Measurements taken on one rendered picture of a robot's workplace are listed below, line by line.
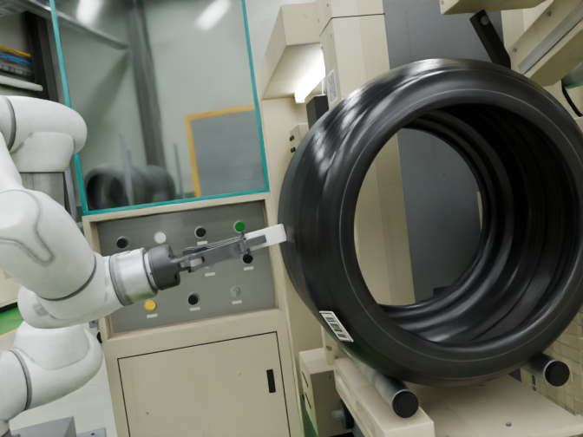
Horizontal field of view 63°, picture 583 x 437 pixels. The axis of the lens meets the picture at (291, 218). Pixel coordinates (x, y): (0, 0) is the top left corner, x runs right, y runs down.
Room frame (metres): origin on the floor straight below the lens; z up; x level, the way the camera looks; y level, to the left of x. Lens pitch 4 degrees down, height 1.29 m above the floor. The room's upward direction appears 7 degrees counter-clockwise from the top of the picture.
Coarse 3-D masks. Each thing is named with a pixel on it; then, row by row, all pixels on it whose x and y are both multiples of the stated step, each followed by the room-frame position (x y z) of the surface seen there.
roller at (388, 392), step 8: (352, 360) 1.01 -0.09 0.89; (360, 368) 0.94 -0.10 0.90; (368, 368) 0.90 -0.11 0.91; (368, 376) 0.89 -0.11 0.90; (376, 376) 0.86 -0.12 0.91; (384, 376) 0.84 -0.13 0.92; (376, 384) 0.85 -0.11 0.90; (384, 384) 0.82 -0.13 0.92; (392, 384) 0.80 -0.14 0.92; (400, 384) 0.79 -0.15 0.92; (384, 392) 0.80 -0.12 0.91; (392, 392) 0.78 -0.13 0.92; (400, 392) 0.77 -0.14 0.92; (408, 392) 0.76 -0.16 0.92; (384, 400) 0.81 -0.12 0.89; (392, 400) 0.77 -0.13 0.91; (400, 400) 0.76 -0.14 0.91; (408, 400) 0.76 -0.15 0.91; (416, 400) 0.77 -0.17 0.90; (392, 408) 0.77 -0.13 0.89; (400, 408) 0.76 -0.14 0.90; (408, 408) 0.76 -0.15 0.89; (416, 408) 0.76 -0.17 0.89; (400, 416) 0.76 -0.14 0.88; (408, 416) 0.76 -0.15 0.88
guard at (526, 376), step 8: (576, 320) 1.01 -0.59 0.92; (568, 328) 1.04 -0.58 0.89; (568, 336) 1.04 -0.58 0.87; (576, 336) 1.02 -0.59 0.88; (552, 344) 1.10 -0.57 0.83; (560, 344) 1.07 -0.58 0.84; (568, 344) 1.04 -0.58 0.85; (544, 352) 1.13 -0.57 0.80; (552, 352) 1.10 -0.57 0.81; (560, 352) 1.07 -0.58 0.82; (520, 368) 1.22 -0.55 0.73; (528, 376) 1.21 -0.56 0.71; (536, 376) 1.17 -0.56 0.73; (528, 384) 1.21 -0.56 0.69; (544, 392) 1.15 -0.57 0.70
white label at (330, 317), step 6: (324, 312) 0.75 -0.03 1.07; (330, 312) 0.74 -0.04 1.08; (324, 318) 0.77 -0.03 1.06; (330, 318) 0.75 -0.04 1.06; (336, 318) 0.74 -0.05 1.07; (330, 324) 0.77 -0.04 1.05; (336, 324) 0.75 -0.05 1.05; (336, 330) 0.76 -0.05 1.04; (342, 330) 0.74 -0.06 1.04; (342, 336) 0.76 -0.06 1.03; (348, 336) 0.74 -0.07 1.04
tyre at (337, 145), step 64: (448, 64) 0.80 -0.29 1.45; (320, 128) 0.80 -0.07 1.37; (384, 128) 0.75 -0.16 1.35; (448, 128) 1.06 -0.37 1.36; (512, 128) 0.99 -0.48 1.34; (576, 128) 0.81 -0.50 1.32; (320, 192) 0.75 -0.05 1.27; (512, 192) 1.07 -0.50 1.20; (576, 192) 0.81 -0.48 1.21; (320, 256) 0.74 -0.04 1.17; (512, 256) 1.06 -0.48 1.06; (576, 256) 0.80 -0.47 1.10; (320, 320) 0.79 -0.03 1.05; (384, 320) 0.75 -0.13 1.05; (448, 320) 1.04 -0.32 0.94; (512, 320) 0.95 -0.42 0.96; (448, 384) 0.80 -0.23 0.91
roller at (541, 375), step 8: (536, 360) 0.84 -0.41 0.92; (544, 360) 0.82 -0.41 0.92; (552, 360) 0.81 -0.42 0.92; (528, 368) 0.85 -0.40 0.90; (536, 368) 0.83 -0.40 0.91; (544, 368) 0.81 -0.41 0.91; (552, 368) 0.80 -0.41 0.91; (560, 368) 0.80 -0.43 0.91; (544, 376) 0.81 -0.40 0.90; (552, 376) 0.80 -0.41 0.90; (560, 376) 0.80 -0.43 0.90; (568, 376) 0.80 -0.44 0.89; (552, 384) 0.80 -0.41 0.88; (560, 384) 0.80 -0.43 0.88
